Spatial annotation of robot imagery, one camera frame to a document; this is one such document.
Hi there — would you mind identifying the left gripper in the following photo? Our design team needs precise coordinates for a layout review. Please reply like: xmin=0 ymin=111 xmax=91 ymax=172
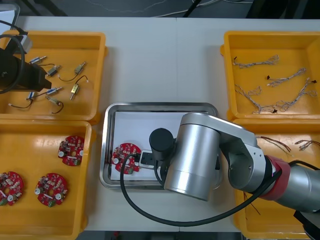
xmin=9 ymin=52 xmax=53 ymax=92

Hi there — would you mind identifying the white label metal solenoid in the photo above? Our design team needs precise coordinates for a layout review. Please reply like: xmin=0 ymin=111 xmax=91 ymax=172
xmin=45 ymin=95 xmax=65 ymax=115

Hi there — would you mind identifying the round red circuit board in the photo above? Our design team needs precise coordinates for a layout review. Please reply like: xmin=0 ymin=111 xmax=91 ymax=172
xmin=0 ymin=171 xmax=25 ymax=207
xmin=111 ymin=142 xmax=142 ymax=176
xmin=34 ymin=172 xmax=69 ymax=209
xmin=57 ymin=135 xmax=85 ymax=167

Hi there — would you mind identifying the pile of metal solenoids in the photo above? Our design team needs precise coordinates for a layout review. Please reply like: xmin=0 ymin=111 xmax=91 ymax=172
xmin=8 ymin=55 xmax=90 ymax=110

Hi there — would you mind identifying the yellow-orange plastic bin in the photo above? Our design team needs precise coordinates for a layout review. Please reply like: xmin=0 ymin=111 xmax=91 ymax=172
xmin=0 ymin=30 xmax=109 ymax=124
xmin=226 ymin=118 xmax=320 ymax=240
xmin=219 ymin=30 xmax=320 ymax=123
xmin=0 ymin=119 xmax=97 ymax=237

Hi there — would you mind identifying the black table leg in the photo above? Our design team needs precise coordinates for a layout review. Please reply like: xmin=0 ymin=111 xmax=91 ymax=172
xmin=24 ymin=0 xmax=69 ymax=17

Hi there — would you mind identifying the clear plastic container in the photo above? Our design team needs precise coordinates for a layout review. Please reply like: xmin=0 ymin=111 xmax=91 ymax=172
xmin=0 ymin=3 xmax=21 ymax=29

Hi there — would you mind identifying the steel tray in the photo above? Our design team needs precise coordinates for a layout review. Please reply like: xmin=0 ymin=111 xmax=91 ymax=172
xmin=99 ymin=101 xmax=223 ymax=191

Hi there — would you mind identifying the white sheet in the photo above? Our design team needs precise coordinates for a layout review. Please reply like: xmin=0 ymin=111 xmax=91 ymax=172
xmin=109 ymin=111 xmax=187 ymax=181

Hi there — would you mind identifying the black stand leg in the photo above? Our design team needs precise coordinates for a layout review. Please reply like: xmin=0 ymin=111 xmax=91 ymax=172
xmin=182 ymin=0 xmax=204 ymax=18

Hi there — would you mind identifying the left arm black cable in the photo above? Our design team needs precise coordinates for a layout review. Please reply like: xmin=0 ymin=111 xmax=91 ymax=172
xmin=0 ymin=20 xmax=29 ymax=95

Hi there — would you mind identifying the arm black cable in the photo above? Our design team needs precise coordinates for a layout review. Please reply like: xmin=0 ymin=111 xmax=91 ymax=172
xmin=119 ymin=152 xmax=320 ymax=227
xmin=0 ymin=20 xmax=29 ymax=95

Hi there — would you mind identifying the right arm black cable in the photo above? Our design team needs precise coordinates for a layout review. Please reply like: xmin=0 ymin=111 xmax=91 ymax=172
xmin=119 ymin=152 xmax=320 ymax=227

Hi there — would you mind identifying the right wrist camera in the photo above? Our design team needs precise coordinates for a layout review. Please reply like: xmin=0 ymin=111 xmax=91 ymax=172
xmin=138 ymin=149 xmax=158 ymax=170

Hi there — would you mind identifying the black post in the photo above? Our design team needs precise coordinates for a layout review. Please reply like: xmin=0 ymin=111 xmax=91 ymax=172
xmin=246 ymin=0 xmax=266 ymax=19

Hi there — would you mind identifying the red green-yellow wire harness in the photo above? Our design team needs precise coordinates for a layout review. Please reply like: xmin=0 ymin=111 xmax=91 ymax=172
xmin=255 ymin=136 xmax=293 ymax=158

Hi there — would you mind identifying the grey wire harness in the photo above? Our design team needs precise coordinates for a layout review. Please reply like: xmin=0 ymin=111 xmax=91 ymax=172
xmin=294 ymin=139 xmax=320 ymax=152

